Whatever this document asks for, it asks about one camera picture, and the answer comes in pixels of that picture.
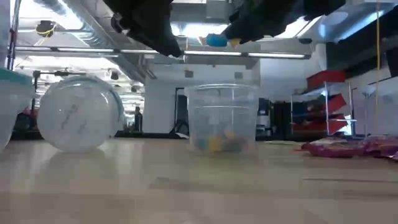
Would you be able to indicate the small clear plastic container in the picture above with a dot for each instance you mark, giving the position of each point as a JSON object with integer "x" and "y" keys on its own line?
{"x": 220, "y": 118}

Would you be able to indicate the red shelf rack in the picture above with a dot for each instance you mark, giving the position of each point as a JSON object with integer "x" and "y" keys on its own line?
{"x": 326, "y": 77}

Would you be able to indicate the long ceiling light bar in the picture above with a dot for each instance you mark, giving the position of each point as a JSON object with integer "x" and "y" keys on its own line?
{"x": 93, "y": 50}

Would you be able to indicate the white panel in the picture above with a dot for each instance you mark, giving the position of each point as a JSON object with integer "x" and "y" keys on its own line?
{"x": 385, "y": 109}

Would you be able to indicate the silver metal pole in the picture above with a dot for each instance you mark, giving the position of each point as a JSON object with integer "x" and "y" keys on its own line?
{"x": 14, "y": 31}

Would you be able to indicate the blue candy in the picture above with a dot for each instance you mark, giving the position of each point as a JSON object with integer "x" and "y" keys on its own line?
{"x": 203, "y": 144}
{"x": 216, "y": 40}

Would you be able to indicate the black ceiling spotlight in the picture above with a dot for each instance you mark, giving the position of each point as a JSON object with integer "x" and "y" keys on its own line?
{"x": 114, "y": 75}

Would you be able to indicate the person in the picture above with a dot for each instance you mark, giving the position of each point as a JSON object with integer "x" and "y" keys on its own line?
{"x": 138, "y": 119}

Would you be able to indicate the yellow tag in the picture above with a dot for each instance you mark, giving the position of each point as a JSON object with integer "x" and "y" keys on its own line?
{"x": 235, "y": 43}

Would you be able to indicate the large clear bowl, teal rim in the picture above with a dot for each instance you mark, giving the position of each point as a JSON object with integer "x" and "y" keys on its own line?
{"x": 12, "y": 76}

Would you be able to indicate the large clear plastic container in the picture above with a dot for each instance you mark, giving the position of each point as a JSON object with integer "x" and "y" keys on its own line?
{"x": 12, "y": 118}

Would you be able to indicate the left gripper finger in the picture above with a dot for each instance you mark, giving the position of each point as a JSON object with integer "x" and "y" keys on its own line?
{"x": 171, "y": 37}
{"x": 161, "y": 43}

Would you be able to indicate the black cabinet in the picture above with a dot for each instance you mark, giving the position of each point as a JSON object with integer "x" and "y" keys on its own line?
{"x": 281, "y": 121}

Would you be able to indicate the medium teal-rimmed clear lid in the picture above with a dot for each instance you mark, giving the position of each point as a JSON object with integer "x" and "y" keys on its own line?
{"x": 119, "y": 102}

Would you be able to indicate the grey wall box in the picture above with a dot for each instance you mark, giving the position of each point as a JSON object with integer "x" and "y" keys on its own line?
{"x": 238, "y": 75}
{"x": 189, "y": 73}

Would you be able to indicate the silver ceiling canister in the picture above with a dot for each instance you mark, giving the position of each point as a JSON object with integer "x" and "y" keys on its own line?
{"x": 183, "y": 42}

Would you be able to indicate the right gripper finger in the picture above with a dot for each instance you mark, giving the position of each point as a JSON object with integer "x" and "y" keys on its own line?
{"x": 237, "y": 30}
{"x": 253, "y": 35}

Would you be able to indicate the medium clear plastic container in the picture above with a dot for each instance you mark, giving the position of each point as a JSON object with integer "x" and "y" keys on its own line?
{"x": 77, "y": 124}

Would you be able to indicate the black yellow ceiling reel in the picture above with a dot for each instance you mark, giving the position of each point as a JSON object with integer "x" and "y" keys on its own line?
{"x": 45, "y": 28}

